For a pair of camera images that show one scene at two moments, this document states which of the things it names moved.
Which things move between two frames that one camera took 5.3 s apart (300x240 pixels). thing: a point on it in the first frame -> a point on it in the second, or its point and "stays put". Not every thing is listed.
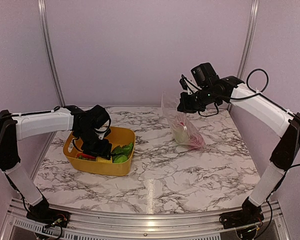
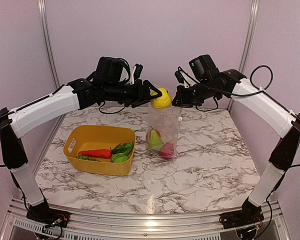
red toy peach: (196, 141) -> (168, 151)
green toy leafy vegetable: (124, 150) stays put
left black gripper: (102, 151) -> (141, 95)
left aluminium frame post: (44, 15) stays put
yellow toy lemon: (104, 160) -> (162, 102)
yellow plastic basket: (118, 136) stays put
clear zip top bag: (183, 131) -> (166, 121)
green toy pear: (180, 134) -> (155, 141)
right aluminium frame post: (248, 38) stays put
